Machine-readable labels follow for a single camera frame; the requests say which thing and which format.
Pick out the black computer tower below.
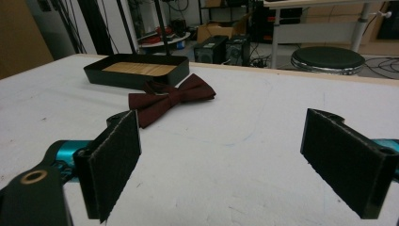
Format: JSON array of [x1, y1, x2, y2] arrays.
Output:
[[225, 34, 251, 67], [193, 35, 230, 65]]

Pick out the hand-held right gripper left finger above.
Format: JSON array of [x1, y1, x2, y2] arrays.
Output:
[[72, 109, 142, 224]]

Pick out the dark red bow tie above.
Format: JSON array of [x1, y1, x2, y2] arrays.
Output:
[[128, 73, 217, 129]]

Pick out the black metal stand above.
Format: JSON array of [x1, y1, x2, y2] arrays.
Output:
[[153, 0, 172, 57]]

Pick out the round white stand base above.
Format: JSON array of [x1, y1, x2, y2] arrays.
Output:
[[137, 31, 191, 49]]

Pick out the white desk with metal legs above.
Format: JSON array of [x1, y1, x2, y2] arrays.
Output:
[[263, 0, 393, 70]]

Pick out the round black stool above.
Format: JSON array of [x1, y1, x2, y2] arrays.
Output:
[[290, 46, 366, 76]]

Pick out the black floor cables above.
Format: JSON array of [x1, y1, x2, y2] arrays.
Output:
[[363, 56, 399, 80]]

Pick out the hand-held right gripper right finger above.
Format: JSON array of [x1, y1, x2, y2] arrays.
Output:
[[299, 107, 399, 220]]

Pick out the black tray with wooden bottom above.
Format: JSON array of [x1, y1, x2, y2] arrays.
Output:
[[83, 53, 191, 91]]

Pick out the cardboard box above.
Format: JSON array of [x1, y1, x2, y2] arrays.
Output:
[[196, 12, 253, 44]]

